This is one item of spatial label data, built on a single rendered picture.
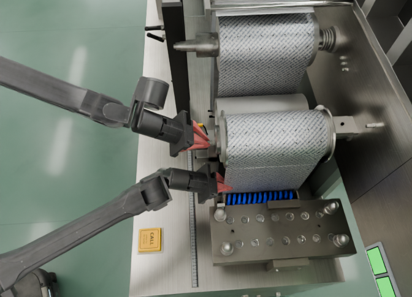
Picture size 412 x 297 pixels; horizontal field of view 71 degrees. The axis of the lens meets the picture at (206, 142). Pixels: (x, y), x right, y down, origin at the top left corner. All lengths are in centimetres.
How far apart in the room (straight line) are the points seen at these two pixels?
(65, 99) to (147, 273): 59
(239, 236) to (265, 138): 32
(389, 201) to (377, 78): 26
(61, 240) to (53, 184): 161
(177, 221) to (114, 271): 101
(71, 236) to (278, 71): 64
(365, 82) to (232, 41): 32
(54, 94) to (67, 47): 246
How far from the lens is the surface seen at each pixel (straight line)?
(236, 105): 82
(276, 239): 89
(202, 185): 79
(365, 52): 78
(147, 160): 112
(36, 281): 186
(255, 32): 77
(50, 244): 70
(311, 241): 92
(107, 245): 201
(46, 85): 68
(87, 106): 65
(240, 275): 99
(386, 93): 70
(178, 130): 67
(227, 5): 75
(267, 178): 83
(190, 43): 81
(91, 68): 284
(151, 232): 100
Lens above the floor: 188
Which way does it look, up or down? 59 degrees down
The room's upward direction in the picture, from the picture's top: straight up
